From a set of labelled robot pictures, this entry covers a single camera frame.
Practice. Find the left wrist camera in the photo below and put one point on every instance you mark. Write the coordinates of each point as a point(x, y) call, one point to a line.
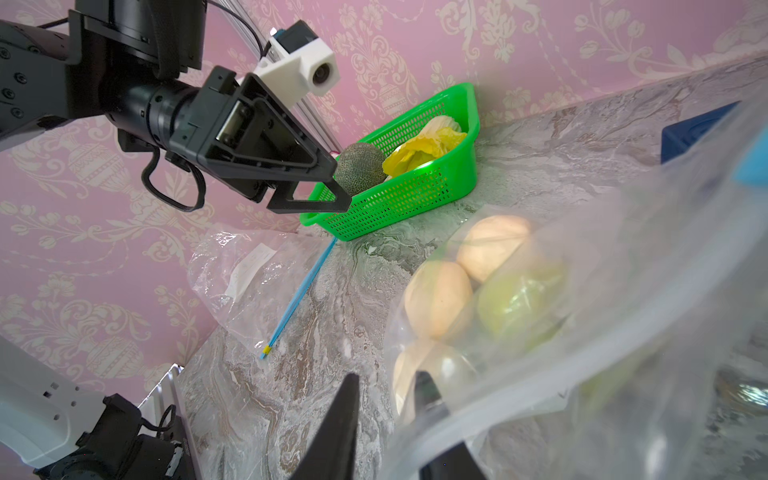
point(297, 63)

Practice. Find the dark green melon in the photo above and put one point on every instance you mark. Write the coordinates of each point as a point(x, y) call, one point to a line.
point(359, 168)

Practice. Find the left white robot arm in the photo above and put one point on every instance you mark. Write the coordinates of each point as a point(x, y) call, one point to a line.
point(122, 60)

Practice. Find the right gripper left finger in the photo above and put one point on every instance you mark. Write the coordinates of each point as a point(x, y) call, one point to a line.
point(331, 454)

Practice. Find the clear zip-top bag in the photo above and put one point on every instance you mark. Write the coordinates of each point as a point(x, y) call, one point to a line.
point(653, 362)
point(252, 282)

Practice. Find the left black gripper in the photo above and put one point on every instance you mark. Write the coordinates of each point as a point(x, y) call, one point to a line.
point(240, 134)

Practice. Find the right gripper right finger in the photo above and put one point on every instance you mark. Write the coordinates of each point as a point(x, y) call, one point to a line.
point(448, 458)

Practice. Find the yellow-green lettuce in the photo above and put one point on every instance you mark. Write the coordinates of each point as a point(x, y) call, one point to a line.
point(437, 138)

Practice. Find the blue cube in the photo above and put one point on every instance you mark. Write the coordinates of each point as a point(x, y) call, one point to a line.
point(678, 138)

